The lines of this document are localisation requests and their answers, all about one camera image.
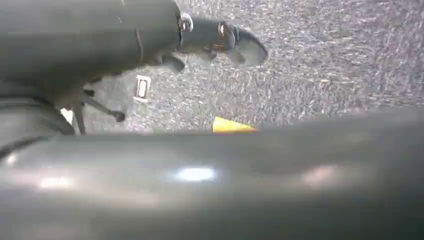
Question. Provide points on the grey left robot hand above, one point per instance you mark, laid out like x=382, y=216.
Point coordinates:
x=205, y=185

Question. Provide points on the ribbed grey left arm sleeve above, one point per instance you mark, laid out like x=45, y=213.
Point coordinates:
x=30, y=121

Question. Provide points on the yellow sheet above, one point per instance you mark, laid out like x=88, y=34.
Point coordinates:
x=228, y=126

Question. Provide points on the black stand leg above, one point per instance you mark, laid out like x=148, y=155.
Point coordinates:
x=99, y=106

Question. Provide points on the white floor socket plate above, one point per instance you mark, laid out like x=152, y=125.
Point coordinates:
x=142, y=88

